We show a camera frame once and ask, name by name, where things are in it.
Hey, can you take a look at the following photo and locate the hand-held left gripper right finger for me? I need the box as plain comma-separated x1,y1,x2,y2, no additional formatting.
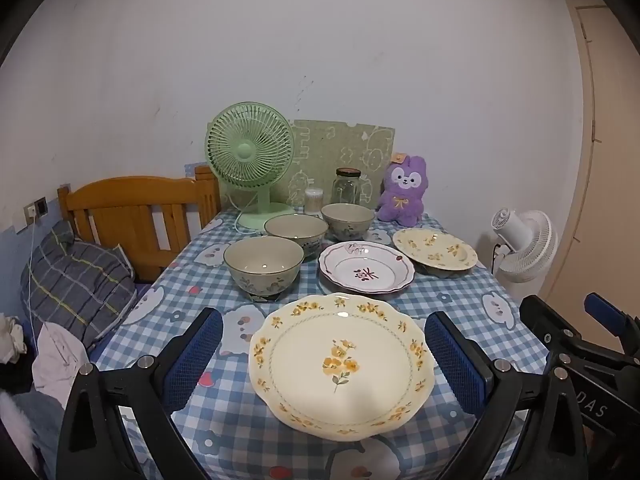
424,311,588,480

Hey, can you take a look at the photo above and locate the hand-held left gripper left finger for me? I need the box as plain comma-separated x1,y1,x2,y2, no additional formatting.
56,307,224,480

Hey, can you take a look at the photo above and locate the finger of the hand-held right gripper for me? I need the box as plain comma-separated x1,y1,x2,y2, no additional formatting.
519,294,640,386
584,292,640,354

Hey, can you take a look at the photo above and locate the small yellow floral plate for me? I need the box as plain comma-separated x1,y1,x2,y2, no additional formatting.
392,228,479,277

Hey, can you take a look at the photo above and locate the large yellow floral plate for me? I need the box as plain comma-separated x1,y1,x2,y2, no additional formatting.
248,292,432,442

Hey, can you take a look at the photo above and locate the floral ceramic bowl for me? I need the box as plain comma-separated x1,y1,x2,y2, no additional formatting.
264,214,329,257
223,236,305,302
321,203,376,242

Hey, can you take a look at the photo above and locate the blue checked tablecloth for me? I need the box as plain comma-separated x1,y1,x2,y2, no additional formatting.
92,208,551,480

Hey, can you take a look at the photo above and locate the white standing fan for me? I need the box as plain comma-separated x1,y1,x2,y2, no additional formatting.
490,207,559,286

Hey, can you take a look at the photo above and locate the red rimmed white plate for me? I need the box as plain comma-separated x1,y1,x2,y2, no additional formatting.
318,241,416,297

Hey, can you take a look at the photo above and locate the grey plaid pillow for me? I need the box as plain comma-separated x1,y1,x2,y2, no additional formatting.
20,220,137,351

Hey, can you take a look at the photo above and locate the beige door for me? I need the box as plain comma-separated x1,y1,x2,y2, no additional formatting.
542,0,640,356

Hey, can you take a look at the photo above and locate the wooden bed headboard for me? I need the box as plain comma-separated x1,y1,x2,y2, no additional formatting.
57,165,222,282

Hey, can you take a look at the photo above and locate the purple plush toy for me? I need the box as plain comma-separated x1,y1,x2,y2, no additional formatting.
376,154,427,226

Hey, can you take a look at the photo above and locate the blue cloth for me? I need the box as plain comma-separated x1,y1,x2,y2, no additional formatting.
0,389,67,480

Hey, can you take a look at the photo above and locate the crumpled white cloth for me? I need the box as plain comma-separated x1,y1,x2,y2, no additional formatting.
0,312,27,365

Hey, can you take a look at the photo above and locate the glass jar with lid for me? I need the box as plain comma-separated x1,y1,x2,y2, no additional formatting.
331,167,362,206

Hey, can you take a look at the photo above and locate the green desk fan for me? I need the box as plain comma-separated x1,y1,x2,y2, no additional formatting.
205,102,297,232

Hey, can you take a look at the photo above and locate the green printed board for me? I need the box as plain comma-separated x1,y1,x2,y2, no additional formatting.
289,119,396,209

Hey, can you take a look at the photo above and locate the white charger cable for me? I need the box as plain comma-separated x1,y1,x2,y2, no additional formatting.
26,220,40,343

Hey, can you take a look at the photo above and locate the wall socket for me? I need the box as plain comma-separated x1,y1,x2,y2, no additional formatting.
23,196,48,224

